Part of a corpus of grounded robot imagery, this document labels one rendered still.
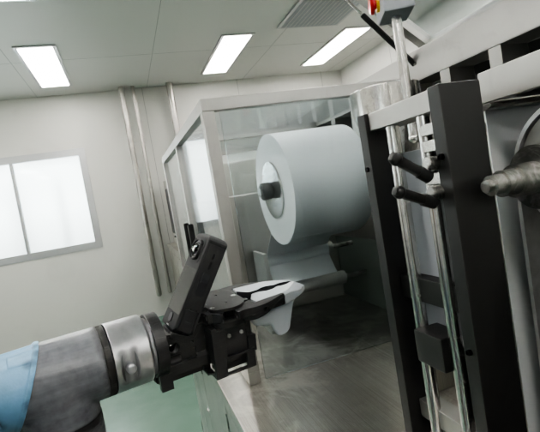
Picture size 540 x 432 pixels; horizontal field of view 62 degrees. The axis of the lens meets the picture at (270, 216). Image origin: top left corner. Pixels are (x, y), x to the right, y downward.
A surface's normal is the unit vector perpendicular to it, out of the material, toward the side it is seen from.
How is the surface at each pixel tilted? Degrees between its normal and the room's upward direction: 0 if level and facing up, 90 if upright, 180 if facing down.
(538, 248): 90
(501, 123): 90
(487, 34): 90
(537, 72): 90
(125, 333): 40
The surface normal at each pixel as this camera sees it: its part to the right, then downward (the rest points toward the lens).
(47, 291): 0.30, 0.00
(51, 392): 0.50, -0.04
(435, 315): -0.94, 0.18
